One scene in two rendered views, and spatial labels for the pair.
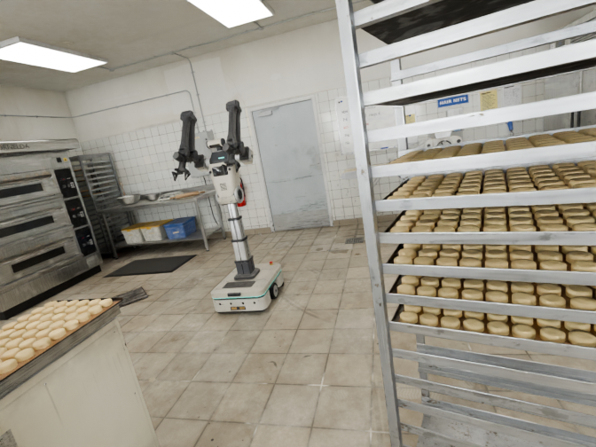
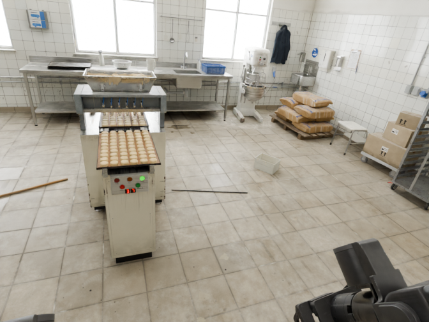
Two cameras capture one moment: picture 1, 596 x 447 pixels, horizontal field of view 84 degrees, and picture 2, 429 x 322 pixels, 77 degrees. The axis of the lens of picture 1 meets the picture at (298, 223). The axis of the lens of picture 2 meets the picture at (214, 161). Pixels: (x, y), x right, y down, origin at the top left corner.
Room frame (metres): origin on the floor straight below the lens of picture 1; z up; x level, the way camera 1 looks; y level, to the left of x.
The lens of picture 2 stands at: (2.91, 0.50, 1.79)
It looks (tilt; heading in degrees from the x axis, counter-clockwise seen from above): 28 degrees down; 142
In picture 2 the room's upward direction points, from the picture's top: 6 degrees clockwise
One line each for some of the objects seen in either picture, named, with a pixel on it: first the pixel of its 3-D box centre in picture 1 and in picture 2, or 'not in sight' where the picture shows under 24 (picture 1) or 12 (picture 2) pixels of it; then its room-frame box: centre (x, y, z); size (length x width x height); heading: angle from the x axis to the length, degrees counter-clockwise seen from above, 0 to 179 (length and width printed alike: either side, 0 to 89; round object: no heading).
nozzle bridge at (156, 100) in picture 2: not in sight; (122, 108); (0.55, 1.24, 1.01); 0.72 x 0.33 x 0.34; 73
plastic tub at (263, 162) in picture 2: not in sight; (267, 163); (0.70, 3.14, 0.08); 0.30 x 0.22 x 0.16; 19
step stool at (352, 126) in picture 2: not in sight; (352, 137); (0.85, 5.00, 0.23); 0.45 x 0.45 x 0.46; 66
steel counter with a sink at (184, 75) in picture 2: not in sight; (138, 85); (-1.91, 2.31, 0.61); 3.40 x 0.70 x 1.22; 74
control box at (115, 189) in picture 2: not in sight; (129, 183); (1.38, 0.99, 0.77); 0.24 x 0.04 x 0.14; 73
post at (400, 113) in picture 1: (411, 243); not in sight; (1.23, -0.43, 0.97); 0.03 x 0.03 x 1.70; 58
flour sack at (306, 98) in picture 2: not in sight; (311, 99); (-0.14, 5.03, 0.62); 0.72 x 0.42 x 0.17; 170
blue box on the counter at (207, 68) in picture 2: not in sight; (213, 68); (-1.52, 3.67, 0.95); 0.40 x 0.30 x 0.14; 77
